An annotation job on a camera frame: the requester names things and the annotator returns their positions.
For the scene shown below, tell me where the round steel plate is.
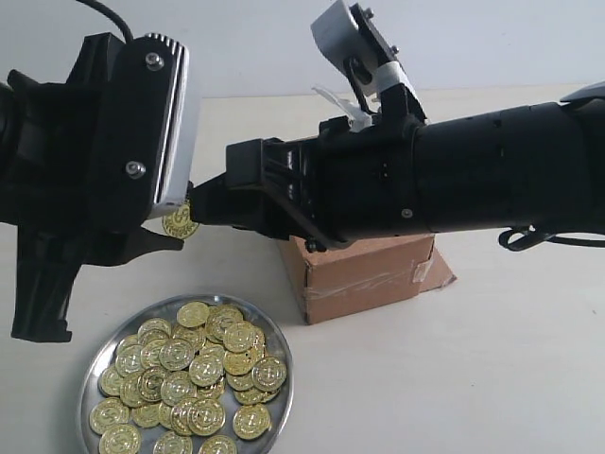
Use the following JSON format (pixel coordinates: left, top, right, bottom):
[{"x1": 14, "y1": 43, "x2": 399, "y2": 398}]
[{"x1": 75, "y1": 293, "x2": 294, "y2": 453}]

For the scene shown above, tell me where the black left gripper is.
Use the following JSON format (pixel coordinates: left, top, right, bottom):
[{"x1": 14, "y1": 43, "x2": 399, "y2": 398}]
[{"x1": 7, "y1": 33, "x2": 184, "y2": 343}]

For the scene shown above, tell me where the brown cardboard box with slot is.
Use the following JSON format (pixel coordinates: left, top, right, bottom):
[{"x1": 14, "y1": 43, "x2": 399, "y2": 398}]
[{"x1": 277, "y1": 235, "x2": 457, "y2": 324}]

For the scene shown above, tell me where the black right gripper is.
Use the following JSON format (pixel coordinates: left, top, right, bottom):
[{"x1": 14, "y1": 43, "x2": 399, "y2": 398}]
[{"x1": 187, "y1": 92, "x2": 428, "y2": 251}]

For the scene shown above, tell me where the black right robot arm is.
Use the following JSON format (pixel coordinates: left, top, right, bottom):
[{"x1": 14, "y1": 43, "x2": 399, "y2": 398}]
[{"x1": 189, "y1": 84, "x2": 604, "y2": 253}]

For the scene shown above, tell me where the gold coin pile centre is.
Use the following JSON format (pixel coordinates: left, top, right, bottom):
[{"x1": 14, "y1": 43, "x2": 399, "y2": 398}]
[{"x1": 159, "y1": 339, "x2": 195, "y2": 372}]

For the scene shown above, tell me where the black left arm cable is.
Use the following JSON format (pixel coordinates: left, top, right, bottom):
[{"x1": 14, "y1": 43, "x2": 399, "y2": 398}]
[{"x1": 75, "y1": 0, "x2": 136, "y2": 44}]

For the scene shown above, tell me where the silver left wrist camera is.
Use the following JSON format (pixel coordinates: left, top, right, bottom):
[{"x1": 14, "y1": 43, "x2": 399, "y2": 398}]
[{"x1": 146, "y1": 33, "x2": 201, "y2": 219}]

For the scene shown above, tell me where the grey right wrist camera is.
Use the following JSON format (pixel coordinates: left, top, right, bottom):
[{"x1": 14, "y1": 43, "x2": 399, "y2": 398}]
[{"x1": 311, "y1": 1, "x2": 426, "y2": 131}]

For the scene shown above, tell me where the gold coin right edge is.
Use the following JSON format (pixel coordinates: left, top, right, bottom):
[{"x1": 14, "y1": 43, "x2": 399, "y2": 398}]
[{"x1": 251, "y1": 356, "x2": 287, "y2": 392}]

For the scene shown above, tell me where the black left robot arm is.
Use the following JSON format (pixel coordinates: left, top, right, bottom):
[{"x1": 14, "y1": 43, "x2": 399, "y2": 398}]
[{"x1": 1, "y1": 33, "x2": 195, "y2": 343}]

